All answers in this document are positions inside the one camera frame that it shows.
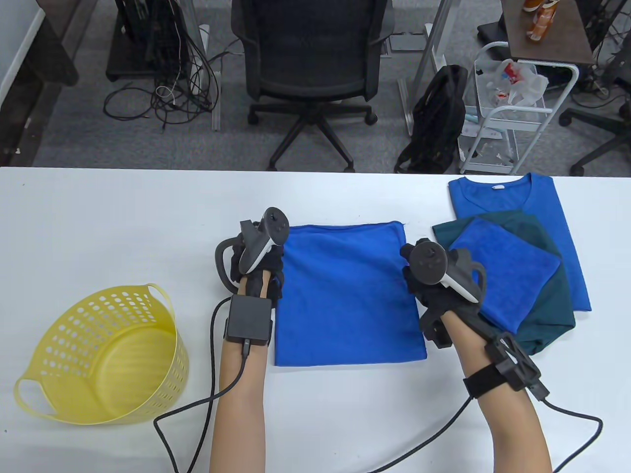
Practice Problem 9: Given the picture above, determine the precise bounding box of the brown side table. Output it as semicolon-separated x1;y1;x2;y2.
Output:
501;0;595;66

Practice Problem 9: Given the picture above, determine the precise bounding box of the blue towel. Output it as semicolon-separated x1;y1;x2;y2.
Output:
446;218;561;336

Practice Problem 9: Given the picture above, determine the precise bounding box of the white plastic bag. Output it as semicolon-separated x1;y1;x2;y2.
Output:
475;58;549;107

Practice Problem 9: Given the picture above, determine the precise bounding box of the person's right forearm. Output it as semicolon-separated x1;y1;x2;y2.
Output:
441;308;554;473

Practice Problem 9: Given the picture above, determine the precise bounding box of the black mesh office chair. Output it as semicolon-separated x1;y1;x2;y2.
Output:
232;0;395;172

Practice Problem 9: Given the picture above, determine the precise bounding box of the black right forearm sensor module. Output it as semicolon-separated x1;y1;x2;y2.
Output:
486;333;550;400

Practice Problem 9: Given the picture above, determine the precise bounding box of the white utility cart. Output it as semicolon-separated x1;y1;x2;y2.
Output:
457;42;580;175

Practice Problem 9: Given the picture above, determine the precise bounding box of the person's left forearm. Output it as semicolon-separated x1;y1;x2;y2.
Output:
210;273;274;473

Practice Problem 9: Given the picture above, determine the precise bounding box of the dark teal towel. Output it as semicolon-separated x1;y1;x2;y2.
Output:
432;211;576;356

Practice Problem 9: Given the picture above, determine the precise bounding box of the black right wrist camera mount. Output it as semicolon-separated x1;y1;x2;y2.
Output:
420;310;454;349

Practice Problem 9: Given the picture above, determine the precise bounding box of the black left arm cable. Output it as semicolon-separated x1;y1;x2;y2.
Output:
154;295;252;473

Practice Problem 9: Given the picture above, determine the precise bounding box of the yellow laundry basket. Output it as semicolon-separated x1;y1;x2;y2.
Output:
14;283;190;425

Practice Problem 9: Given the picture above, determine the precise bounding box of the grey metal base plate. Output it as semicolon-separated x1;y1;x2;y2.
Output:
389;32;427;52

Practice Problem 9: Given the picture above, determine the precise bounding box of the person's left hand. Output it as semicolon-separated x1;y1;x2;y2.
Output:
231;236;286;300

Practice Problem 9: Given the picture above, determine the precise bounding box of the person's right hand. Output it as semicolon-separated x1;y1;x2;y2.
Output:
400;239;476;328

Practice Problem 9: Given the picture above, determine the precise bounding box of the black forearm strap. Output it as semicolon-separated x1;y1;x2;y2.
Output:
462;366;508;399

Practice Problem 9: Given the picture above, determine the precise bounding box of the black swivel chair base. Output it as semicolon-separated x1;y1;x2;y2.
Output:
559;47;631;177

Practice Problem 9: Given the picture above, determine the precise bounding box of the black floor cable bundle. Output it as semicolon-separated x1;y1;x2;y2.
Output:
104;30;223;134

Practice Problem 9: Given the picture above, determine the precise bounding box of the smooth blue clothes piece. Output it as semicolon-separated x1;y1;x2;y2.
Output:
274;222;427;368

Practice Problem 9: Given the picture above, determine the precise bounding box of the black left forearm box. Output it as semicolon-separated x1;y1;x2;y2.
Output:
224;295;274;344

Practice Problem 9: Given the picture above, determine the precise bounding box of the black cable tangle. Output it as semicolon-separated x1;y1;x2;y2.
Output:
574;0;631;109

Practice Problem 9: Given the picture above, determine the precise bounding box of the grey metal desk leg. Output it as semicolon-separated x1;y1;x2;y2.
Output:
195;0;222;132
397;0;453;136

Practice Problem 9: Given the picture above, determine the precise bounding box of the black flat stand base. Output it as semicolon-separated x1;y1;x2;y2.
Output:
477;22;509;44

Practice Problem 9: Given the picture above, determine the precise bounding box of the black backpack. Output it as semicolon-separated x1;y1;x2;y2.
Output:
394;64;469;174

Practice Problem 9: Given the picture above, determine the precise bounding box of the blue t-shirt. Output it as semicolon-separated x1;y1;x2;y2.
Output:
448;173;592;312

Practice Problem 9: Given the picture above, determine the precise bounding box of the black computer tower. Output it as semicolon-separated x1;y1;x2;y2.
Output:
106;0;194;82

